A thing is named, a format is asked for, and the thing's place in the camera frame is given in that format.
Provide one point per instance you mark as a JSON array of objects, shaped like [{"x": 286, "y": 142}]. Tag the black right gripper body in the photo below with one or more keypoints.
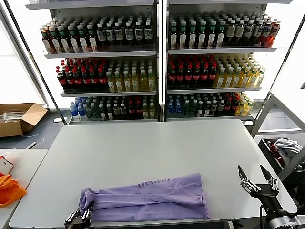
[{"x": 269, "y": 200}]

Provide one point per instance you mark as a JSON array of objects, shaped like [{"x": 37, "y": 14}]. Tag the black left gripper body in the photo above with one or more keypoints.
[{"x": 79, "y": 224}]

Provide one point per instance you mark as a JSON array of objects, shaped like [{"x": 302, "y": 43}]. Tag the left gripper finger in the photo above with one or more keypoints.
[
  {"x": 87, "y": 214},
  {"x": 71, "y": 217}
]

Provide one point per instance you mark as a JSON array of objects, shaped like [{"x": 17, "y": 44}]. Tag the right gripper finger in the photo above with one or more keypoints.
[
  {"x": 249, "y": 187},
  {"x": 273, "y": 184}
]

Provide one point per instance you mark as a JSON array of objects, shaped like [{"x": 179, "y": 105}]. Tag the purple t-shirt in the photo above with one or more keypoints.
[{"x": 147, "y": 200}]

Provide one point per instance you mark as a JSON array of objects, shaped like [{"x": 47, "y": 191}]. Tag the red cloth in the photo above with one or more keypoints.
[{"x": 274, "y": 152}]

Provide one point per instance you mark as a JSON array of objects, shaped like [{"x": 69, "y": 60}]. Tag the black plastic crate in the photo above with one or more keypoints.
[{"x": 264, "y": 148}]

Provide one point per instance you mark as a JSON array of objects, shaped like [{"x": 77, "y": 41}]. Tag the grey white cloth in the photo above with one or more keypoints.
[{"x": 287, "y": 145}]

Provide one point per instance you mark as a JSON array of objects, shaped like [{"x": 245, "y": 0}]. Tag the orange cloth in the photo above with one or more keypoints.
[{"x": 9, "y": 190}]

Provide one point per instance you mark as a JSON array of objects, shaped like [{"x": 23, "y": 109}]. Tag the yellow juice bottle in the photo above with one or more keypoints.
[
  {"x": 252, "y": 78},
  {"x": 151, "y": 81},
  {"x": 228, "y": 80},
  {"x": 143, "y": 81},
  {"x": 248, "y": 108},
  {"x": 219, "y": 80},
  {"x": 118, "y": 83},
  {"x": 135, "y": 82},
  {"x": 259, "y": 78},
  {"x": 145, "y": 112},
  {"x": 110, "y": 83},
  {"x": 236, "y": 79},
  {"x": 127, "y": 82},
  {"x": 244, "y": 79},
  {"x": 240, "y": 108},
  {"x": 151, "y": 111}
]

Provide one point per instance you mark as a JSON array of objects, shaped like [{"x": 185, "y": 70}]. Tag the red cap cola bottle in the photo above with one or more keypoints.
[
  {"x": 86, "y": 80},
  {"x": 78, "y": 80},
  {"x": 94, "y": 80},
  {"x": 205, "y": 76},
  {"x": 139, "y": 111},
  {"x": 197, "y": 76},
  {"x": 62, "y": 81},
  {"x": 212, "y": 75},
  {"x": 102, "y": 80},
  {"x": 189, "y": 76},
  {"x": 69, "y": 81},
  {"x": 228, "y": 107},
  {"x": 180, "y": 77},
  {"x": 132, "y": 111},
  {"x": 172, "y": 77},
  {"x": 234, "y": 107}
]

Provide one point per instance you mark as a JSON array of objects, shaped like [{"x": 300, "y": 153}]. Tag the white flat floor strip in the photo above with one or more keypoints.
[{"x": 31, "y": 144}]

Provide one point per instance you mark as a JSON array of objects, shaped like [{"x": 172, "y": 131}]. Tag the dark tea bottle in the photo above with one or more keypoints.
[
  {"x": 214, "y": 108},
  {"x": 123, "y": 111},
  {"x": 116, "y": 112},
  {"x": 221, "y": 108}
]

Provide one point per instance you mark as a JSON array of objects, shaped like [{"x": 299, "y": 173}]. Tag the white small carton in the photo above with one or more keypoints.
[{"x": 5, "y": 165}]

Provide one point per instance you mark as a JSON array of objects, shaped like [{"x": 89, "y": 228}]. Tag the green tinted drink bottle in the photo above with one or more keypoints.
[
  {"x": 186, "y": 109},
  {"x": 194, "y": 109},
  {"x": 96, "y": 113},
  {"x": 89, "y": 113}
]

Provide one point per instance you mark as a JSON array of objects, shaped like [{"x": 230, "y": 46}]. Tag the white small floor object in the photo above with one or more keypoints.
[{"x": 57, "y": 119}]

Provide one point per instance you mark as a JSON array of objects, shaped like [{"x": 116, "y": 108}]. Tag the blue label water bottle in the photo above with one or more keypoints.
[
  {"x": 74, "y": 113},
  {"x": 82, "y": 114},
  {"x": 178, "y": 109},
  {"x": 171, "y": 110}
]

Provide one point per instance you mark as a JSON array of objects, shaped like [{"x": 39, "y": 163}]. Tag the brown cardboard box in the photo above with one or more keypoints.
[{"x": 31, "y": 114}]

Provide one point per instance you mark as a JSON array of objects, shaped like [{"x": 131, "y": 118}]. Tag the white packing sheets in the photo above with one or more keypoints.
[{"x": 10, "y": 114}]

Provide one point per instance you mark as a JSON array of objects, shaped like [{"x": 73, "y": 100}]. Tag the grey metal shelf unit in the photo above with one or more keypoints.
[
  {"x": 214, "y": 50},
  {"x": 100, "y": 54}
]

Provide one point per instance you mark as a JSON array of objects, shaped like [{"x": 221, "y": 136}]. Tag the dark bottle black white label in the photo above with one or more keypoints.
[
  {"x": 119, "y": 35},
  {"x": 248, "y": 31},
  {"x": 148, "y": 34},
  {"x": 102, "y": 35},
  {"x": 139, "y": 34},
  {"x": 129, "y": 34},
  {"x": 110, "y": 35},
  {"x": 257, "y": 31},
  {"x": 265, "y": 31}
]

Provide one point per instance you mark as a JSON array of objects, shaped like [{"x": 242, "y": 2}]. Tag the dark bottle green white label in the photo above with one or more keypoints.
[
  {"x": 74, "y": 42},
  {"x": 56, "y": 43},
  {"x": 202, "y": 36},
  {"x": 211, "y": 36},
  {"x": 93, "y": 41},
  {"x": 183, "y": 37},
  {"x": 64, "y": 42},
  {"x": 83, "y": 42},
  {"x": 173, "y": 37},
  {"x": 192, "y": 37},
  {"x": 220, "y": 36}
]

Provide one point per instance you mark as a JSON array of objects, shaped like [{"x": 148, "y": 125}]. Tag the dark bottle beige label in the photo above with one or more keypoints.
[
  {"x": 239, "y": 31},
  {"x": 230, "y": 32}
]

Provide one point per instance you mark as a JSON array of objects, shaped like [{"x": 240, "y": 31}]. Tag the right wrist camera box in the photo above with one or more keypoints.
[{"x": 297, "y": 221}]

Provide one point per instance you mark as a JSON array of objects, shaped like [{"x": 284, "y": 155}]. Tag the grey metal cart frame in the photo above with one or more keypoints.
[{"x": 260, "y": 117}]

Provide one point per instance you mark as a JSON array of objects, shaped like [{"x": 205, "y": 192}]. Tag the dark metal frame bar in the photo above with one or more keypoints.
[
  {"x": 279, "y": 71},
  {"x": 39, "y": 69}
]

